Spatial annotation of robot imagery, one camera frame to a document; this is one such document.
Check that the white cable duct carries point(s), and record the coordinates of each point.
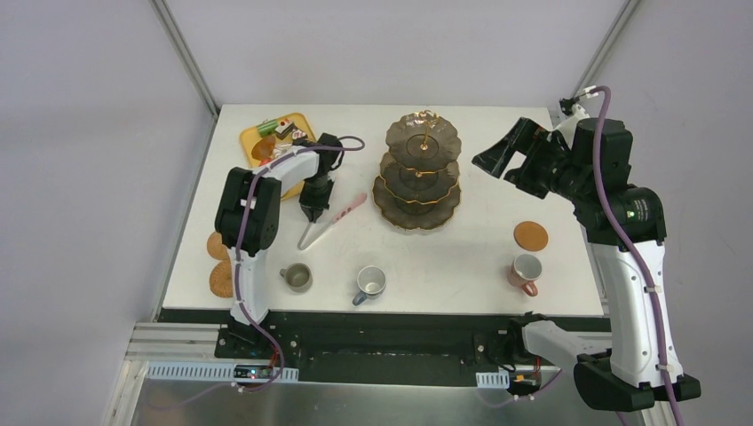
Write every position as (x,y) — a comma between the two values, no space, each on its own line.
(499,379)
(209,372)

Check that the yellow serving tray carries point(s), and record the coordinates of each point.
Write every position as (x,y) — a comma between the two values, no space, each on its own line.
(249,137)

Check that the blue grey mug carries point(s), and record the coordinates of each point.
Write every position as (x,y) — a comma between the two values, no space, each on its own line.
(371,281)

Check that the pink handled metal tongs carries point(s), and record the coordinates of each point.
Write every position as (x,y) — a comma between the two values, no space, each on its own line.
(305,242)

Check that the right white cable duct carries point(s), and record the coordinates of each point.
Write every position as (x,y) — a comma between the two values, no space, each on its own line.
(499,379)

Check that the pink mug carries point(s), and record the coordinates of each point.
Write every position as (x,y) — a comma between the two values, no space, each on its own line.
(524,271)

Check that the orange round coaster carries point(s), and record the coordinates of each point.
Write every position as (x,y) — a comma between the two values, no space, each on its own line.
(531,236)

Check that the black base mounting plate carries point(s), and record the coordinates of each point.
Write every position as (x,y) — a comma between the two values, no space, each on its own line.
(370,348)

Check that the left white cable duct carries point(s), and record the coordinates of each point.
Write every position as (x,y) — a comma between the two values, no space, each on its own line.
(209,372)

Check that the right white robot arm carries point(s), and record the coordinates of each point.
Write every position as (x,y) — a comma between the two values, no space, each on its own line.
(625,228)

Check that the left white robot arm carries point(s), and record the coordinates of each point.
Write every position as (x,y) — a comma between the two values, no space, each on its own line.
(248,220)

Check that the green swiss roll cake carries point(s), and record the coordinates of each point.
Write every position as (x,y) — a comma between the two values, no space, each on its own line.
(266,128)

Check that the aluminium frame rail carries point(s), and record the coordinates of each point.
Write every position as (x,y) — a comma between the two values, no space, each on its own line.
(172,341)

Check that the grey small cup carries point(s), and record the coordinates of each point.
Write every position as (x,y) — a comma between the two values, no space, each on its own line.
(298,277)

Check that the three tier glass stand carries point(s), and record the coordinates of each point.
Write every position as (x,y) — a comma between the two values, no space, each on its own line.
(417,186)

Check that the dark chocolate cake piece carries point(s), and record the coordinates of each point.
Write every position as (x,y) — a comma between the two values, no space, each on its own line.
(298,135)

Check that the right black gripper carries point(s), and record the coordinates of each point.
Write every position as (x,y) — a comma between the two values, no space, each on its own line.
(530,162)

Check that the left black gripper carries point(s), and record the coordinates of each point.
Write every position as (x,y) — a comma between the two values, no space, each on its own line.
(313,203)

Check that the chocolate cake slice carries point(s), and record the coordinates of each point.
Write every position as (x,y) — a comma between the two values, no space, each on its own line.
(284,128)

